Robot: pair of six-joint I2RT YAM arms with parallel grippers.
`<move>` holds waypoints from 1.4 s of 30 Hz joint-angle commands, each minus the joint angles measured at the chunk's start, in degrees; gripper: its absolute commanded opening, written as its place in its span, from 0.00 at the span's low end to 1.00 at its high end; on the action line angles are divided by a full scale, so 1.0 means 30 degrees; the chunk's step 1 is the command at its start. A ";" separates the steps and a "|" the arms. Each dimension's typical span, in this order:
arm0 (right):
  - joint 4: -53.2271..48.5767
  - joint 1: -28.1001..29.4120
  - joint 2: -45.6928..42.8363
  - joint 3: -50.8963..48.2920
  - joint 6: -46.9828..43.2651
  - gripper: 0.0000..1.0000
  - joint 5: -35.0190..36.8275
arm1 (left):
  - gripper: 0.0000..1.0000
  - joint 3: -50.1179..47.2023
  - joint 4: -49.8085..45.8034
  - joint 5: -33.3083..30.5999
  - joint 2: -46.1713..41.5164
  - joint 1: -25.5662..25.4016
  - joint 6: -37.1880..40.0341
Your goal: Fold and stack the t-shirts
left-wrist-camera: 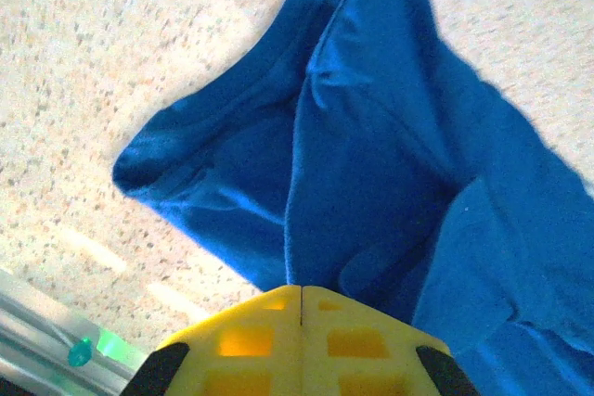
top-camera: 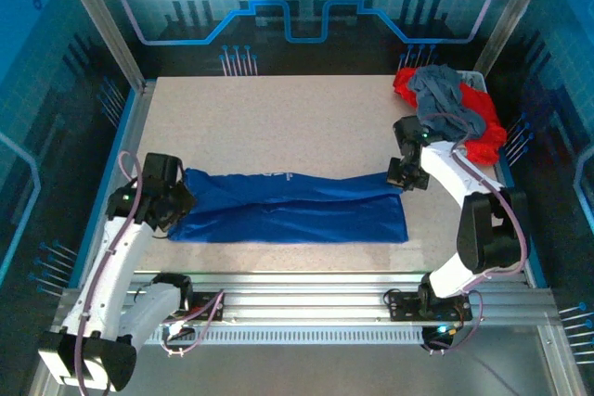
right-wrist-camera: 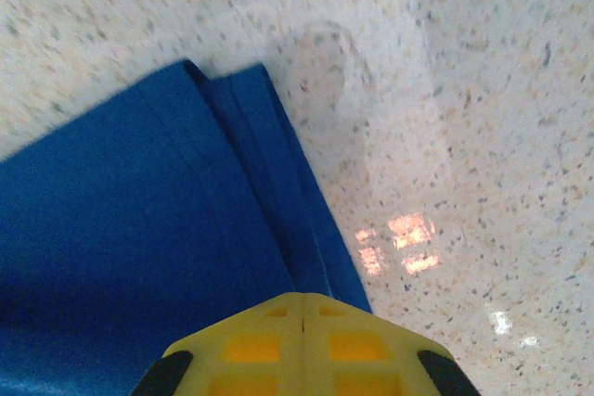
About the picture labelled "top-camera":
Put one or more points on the blue t-shirt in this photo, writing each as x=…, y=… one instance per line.
x=301, y=215

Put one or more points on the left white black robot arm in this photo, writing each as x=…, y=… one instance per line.
x=111, y=271

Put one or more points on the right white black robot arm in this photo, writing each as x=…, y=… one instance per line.
x=445, y=169

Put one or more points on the grey t-shirt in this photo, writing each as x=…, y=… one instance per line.
x=441, y=94

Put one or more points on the red t-shirt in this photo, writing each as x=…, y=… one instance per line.
x=482, y=108

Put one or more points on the small black electronics module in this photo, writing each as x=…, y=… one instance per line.
x=438, y=336

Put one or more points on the grey metal sheet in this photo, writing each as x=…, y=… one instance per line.
x=301, y=373

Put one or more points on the aluminium side rail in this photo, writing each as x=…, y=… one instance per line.
x=137, y=108
x=502, y=178

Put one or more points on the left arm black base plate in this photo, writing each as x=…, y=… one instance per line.
x=219, y=315

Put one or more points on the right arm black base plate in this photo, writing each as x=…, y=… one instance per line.
x=404, y=310

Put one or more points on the aluminium mounting rail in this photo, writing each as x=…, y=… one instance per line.
x=301, y=303

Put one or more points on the aluminium frame post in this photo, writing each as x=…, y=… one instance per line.
x=515, y=11
x=99, y=20

